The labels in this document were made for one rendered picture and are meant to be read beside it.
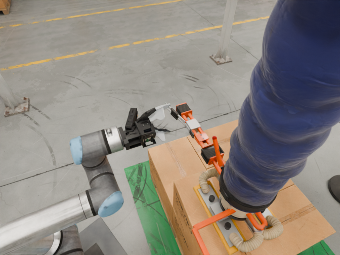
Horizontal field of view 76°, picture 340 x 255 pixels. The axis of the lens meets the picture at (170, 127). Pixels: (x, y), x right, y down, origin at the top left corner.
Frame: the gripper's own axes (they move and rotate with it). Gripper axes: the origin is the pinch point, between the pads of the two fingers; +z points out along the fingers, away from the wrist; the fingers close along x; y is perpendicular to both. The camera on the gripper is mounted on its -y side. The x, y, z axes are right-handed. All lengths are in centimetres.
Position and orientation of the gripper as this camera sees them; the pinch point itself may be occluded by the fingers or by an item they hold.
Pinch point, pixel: (170, 117)
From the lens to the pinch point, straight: 84.4
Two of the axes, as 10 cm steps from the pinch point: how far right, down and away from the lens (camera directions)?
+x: 0.0, -6.7, -7.4
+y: 4.0, 6.8, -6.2
